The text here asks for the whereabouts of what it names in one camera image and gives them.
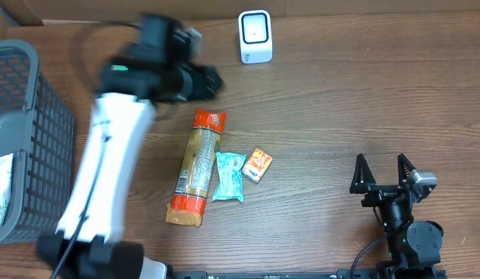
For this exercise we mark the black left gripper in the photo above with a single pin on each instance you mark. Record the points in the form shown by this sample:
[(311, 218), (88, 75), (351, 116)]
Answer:
[(203, 84)]

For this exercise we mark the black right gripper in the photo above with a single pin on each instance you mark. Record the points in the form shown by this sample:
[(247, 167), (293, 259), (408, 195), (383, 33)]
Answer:
[(363, 182)]

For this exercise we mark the orange tissue packet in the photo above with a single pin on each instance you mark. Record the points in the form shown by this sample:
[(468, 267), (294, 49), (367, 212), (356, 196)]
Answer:
[(257, 165)]

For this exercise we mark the teal snack packet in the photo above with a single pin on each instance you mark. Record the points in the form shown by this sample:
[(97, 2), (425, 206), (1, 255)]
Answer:
[(230, 186)]

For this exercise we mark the orange spaghetti packet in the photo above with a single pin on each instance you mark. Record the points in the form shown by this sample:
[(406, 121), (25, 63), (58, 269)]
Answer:
[(190, 196)]

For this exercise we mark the white shampoo tube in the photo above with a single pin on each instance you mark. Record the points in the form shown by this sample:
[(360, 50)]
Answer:
[(5, 184)]

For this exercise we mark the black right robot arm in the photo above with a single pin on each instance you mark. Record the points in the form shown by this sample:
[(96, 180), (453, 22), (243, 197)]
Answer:
[(413, 246)]

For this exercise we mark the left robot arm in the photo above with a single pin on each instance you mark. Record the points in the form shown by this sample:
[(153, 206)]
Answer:
[(157, 68)]

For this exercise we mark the white barcode scanner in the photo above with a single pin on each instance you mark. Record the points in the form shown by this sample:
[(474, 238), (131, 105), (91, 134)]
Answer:
[(255, 36)]

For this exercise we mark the brown cardboard backboard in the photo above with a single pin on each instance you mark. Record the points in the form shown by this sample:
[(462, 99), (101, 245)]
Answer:
[(33, 12)]

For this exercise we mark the dark grey plastic basket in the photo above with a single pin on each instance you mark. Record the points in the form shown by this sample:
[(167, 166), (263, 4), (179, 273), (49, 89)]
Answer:
[(39, 130)]

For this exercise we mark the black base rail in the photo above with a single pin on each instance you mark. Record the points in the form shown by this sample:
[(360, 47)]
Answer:
[(340, 274)]

